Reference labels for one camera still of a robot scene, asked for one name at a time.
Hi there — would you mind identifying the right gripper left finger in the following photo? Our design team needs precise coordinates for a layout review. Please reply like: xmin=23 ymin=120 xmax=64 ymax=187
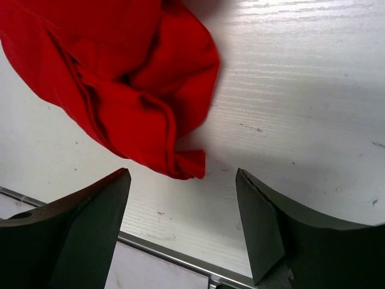
xmin=1 ymin=169 xmax=131 ymax=288

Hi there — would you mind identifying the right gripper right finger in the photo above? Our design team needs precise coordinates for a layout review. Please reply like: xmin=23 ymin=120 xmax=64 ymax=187
xmin=235 ymin=169 xmax=384 ymax=288

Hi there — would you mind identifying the red t-shirt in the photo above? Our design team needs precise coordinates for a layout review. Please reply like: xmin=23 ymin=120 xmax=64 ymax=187
xmin=1 ymin=1 xmax=220 ymax=180

